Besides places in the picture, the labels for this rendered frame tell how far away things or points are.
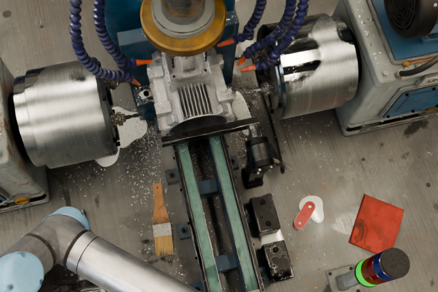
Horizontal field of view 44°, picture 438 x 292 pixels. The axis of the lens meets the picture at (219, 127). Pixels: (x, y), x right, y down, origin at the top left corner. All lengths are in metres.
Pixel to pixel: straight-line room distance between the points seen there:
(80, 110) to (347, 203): 0.79
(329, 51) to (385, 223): 0.54
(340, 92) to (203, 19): 0.43
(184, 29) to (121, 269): 0.48
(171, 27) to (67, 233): 0.44
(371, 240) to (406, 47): 0.54
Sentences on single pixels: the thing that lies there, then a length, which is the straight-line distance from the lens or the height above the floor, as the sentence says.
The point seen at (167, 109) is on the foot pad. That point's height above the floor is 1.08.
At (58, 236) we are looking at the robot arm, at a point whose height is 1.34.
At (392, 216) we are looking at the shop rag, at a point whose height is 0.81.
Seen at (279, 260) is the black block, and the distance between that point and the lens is 1.48.
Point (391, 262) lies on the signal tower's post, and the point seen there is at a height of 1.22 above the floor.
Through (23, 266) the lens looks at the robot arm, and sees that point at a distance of 0.95.
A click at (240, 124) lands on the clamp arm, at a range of 1.38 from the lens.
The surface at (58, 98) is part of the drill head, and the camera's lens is 1.30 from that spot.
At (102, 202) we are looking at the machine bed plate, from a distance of 1.58.
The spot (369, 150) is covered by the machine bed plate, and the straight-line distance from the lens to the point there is 1.67.
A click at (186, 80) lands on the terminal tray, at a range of 1.31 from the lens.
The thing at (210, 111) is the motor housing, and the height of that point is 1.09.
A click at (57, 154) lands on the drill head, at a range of 1.33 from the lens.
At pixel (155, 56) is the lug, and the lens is 1.40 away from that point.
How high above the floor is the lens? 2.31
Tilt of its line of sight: 69 degrees down
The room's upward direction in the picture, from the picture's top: 6 degrees clockwise
